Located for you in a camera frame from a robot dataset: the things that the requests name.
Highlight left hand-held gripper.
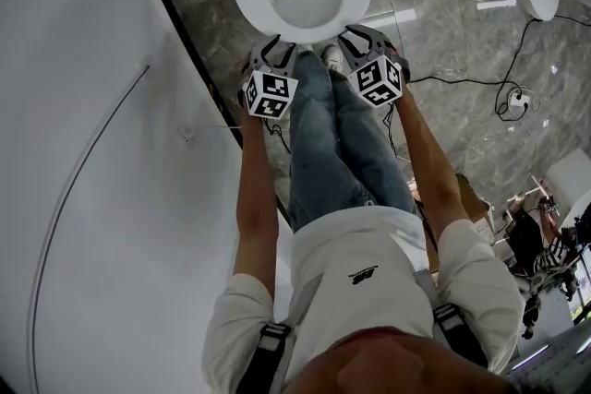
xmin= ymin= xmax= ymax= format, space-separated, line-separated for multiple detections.
xmin=236 ymin=34 xmax=299 ymax=122

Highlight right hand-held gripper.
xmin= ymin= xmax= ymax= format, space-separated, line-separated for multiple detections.
xmin=336 ymin=23 xmax=412 ymax=109

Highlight person's left forearm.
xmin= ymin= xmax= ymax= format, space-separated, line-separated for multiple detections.
xmin=232 ymin=117 xmax=279 ymax=287

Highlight person's right forearm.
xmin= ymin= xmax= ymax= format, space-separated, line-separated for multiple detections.
xmin=394 ymin=94 xmax=472 ymax=237

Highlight person's right white shoe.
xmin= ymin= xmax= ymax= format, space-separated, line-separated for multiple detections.
xmin=321 ymin=43 xmax=345 ymax=73

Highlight person's blue jeans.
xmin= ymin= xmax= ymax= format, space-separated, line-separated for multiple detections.
xmin=285 ymin=53 xmax=416 ymax=234

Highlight white power strip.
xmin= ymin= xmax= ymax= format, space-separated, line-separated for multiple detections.
xmin=506 ymin=88 xmax=532 ymax=109

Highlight flattened brown cardboard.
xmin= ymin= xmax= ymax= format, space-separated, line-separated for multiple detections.
xmin=454 ymin=173 xmax=496 ymax=245

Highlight person's white shirt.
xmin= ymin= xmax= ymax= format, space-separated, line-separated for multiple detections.
xmin=201 ymin=205 xmax=525 ymax=394

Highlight person's chin and neck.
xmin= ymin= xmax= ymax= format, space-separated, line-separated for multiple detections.
xmin=288 ymin=326 xmax=518 ymax=394

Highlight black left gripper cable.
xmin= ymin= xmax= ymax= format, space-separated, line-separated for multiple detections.
xmin=265 ymin=118 xmax=293 ymax=156

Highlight thin white floor cable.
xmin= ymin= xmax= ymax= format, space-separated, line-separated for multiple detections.
xmin=519 ymin=87 xmax=541 ymax=181

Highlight black wall cable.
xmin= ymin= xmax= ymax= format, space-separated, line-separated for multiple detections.
xmin=26 ymin=64 xmax=151 ymax=388

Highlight person's left black harness strap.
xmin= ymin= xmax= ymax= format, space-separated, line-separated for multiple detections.
xmin=248 ymin=321 xmax=293 ymax=394

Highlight person's black harness strap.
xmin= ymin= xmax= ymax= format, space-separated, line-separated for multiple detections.
xmin=248 ymin=321 xmax=293 ymax=394
xmin=431 ymin=302 xmax=490 ymax=368

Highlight person's right black harness strap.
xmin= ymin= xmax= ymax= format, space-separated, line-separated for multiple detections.
xmin=431 ymin=302 xmax=490 ymax=368

